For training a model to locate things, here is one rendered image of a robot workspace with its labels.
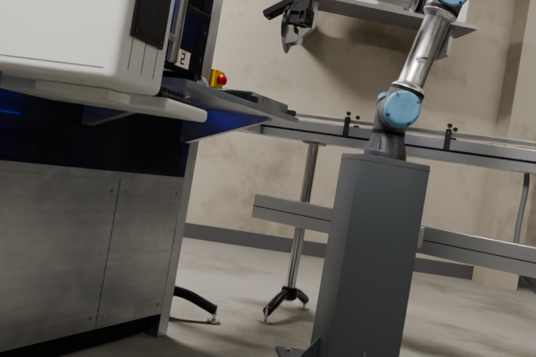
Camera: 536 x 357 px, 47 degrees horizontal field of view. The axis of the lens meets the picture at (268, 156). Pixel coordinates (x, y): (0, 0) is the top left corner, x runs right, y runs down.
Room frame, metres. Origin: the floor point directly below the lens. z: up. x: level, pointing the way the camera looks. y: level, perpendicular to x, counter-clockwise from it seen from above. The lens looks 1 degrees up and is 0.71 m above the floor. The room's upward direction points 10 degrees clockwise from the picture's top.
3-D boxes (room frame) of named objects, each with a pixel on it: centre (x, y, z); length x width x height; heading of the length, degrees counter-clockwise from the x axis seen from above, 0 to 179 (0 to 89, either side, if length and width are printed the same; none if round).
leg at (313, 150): (2.97, -0.21, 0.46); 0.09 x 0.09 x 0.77; 63
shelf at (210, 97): (1.96, 0.29, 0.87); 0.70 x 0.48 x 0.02; 153
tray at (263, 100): (2.09, 0.17, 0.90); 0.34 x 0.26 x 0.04; 63
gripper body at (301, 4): (2.07, -0.02, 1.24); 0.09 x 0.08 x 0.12; 63
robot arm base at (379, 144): (2.20, -0.41, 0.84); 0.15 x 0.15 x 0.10
